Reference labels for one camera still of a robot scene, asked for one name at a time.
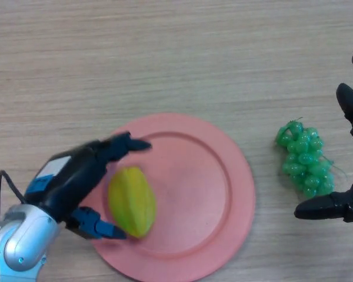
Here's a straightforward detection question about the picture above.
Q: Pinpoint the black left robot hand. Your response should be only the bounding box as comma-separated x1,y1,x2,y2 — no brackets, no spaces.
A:
25,131,153,241

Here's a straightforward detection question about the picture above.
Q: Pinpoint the yellow starfruit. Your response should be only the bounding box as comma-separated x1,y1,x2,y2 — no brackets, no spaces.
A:
108,166,157,239

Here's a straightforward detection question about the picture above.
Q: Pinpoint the pink round plate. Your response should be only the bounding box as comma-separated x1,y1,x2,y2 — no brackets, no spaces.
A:
91,113,256,282

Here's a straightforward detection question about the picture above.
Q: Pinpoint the green grape bunch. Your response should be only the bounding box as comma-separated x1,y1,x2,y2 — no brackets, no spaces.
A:
275,117,347,199

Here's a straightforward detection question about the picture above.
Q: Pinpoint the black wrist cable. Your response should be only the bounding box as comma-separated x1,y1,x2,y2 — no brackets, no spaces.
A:
0,169,27,223

